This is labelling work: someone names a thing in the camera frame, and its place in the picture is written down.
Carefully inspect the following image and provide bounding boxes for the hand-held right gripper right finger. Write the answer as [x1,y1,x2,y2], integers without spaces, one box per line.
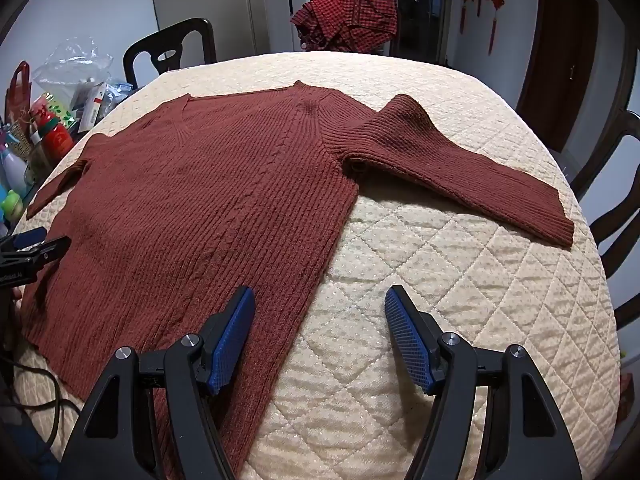
[384,284,583,480]

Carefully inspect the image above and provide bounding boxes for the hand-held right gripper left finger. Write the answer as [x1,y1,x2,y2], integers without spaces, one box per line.
[60,286,257,480]

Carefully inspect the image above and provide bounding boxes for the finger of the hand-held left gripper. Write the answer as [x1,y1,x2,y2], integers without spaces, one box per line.
[0,227,47,252]
[15,236,71,268]

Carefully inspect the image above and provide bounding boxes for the rust brown knit sweater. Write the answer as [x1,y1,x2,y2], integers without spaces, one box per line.
[19,80,575,480]

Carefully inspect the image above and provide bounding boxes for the red plaid clothes pile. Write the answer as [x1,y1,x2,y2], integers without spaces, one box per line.
[290,0,398,55]

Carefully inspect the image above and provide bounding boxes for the green capped bottle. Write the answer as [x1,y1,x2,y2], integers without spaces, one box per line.
[0,187,23,221]

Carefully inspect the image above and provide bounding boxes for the white bottle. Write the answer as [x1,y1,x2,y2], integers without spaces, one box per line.
[0,142,28,196]

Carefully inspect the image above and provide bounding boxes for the cream quilted blanket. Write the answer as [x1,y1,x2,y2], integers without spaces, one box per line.
[10,50,623,480]

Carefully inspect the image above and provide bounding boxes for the red bottle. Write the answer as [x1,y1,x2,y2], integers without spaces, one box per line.
[30,105,73,166]

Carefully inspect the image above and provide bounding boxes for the green patterned package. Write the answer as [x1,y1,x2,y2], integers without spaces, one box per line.
[42,92,78,131]

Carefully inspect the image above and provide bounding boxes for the white and red box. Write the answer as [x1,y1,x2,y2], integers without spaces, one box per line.
[77,82,108,133]

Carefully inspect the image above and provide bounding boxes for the red gift bag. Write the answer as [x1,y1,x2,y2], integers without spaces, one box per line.
[4,60,33,126]

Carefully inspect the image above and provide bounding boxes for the clear plastic bag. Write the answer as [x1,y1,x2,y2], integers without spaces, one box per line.
[32,36,115,106]

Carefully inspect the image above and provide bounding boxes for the black wooden chair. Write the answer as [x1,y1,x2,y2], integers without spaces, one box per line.
[123,17,217,88]

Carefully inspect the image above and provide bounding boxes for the dark wooden chair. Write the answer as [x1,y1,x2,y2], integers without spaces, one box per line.
[570,109,640,341]

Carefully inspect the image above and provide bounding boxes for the brown wooden door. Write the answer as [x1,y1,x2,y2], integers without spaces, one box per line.
[515,0,601,153]

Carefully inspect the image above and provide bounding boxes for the dark glass door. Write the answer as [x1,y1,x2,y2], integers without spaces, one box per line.
[390,0,453,63]

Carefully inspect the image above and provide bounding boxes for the black cable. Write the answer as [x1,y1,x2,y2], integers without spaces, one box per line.
[0,355,81,421]

